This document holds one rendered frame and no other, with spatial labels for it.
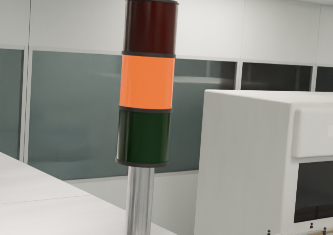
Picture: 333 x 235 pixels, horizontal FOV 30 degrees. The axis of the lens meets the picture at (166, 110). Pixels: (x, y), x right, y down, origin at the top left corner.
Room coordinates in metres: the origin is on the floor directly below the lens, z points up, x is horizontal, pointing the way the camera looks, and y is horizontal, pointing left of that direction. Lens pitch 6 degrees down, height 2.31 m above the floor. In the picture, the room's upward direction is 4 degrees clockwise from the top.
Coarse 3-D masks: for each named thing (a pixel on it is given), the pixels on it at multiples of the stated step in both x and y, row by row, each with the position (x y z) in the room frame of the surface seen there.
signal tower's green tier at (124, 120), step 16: (128, 112) 0.56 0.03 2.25; (128, 128) 0.56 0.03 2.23; (144, 128) 0.56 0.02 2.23; (160, 128) 0.56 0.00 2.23; (128, 144) 0.56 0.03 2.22; (144, 144) 0.56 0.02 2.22; (160, 144) 0.56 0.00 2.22; (128, 160) 0.56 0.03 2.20; (144, 160) 0.56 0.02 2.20; (160, 160) 0.56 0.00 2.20
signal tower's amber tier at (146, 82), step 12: (132, 60) 0.56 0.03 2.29; (144, 60) 0.55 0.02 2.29; (156, 60) 0.56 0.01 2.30; (168, 60) 0.56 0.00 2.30; (132, 72) 0.56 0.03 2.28; (144, 72) 0.55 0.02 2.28; (156, 72) 0.56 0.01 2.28; (168, 72) 0.56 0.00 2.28; (132, 84) 0.56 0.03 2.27; (144, 84) 0.55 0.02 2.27; (156, 84) 0.56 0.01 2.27; (168, 84) 0.57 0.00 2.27; (120, 96) 0.57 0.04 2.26; (132, 96) 0.56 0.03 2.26; (144, 96) 0.55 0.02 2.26; (156, 96) 0.56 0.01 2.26; (168, 96) 0.57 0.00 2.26; (144, 108) 0.55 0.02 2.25; (156, 108) 0.56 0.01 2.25; (168, 108) 0.57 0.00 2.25
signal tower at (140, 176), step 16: (128, 0) 0.57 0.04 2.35; (144, 0) 0.56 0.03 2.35; (160, 0) 0.56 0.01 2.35; (144, 112) 0.55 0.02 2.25; (160, 112) 0.56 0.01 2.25; (128, 176) 0.57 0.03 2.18; (144, 176) 0.57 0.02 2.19; (128, 192) 0.57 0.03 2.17; (144, 192) 0.57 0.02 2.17; (128, 208) 0.57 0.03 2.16; (144, 208) 0.57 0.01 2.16; (128, 224) 0.57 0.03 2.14; (144, 224) 0.57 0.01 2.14
